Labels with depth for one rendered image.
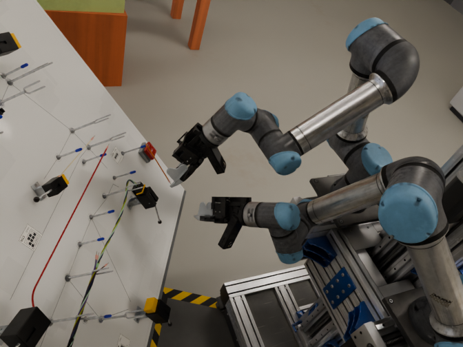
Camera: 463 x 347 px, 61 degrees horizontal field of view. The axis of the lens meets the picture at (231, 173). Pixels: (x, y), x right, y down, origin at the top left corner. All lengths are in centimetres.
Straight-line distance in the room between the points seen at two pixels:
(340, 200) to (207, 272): 152
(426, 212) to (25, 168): 93
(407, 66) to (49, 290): 104
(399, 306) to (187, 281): 141
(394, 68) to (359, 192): 33
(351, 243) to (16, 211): 110
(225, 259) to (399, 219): 181
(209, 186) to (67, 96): 180
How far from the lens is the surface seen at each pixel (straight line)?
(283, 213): 108
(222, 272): 255
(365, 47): 118
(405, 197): 89
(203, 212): 126
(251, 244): 272
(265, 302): 230
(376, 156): 142
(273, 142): 105
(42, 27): 135
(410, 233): 92
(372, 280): 151
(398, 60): 113
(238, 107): 102
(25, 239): 106
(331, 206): 116
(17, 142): 112
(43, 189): 107
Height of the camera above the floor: 215
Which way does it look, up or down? 44 degrees down
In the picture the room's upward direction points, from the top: 22 degrees clockwise
